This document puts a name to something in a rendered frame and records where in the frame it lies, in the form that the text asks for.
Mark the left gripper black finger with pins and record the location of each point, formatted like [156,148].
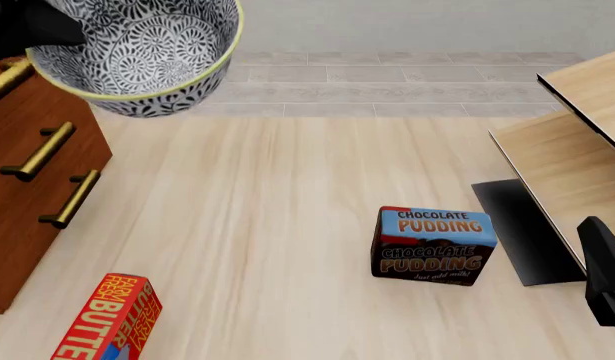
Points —
[54,28]

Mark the pale wooden shelf black base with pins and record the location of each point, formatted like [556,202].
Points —
[567,165]

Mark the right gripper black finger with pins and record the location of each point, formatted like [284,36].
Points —
[604,251]

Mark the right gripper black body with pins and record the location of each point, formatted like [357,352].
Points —
[609,305]

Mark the black white patterned bowl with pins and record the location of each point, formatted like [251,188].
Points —
[152,48]

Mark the red butter box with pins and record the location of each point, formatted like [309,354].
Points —
[109,318]

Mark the brown wooden cabinet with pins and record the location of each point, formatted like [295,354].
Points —
[17,232]

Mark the chocolate pudding box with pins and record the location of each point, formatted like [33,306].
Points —
[432,245]

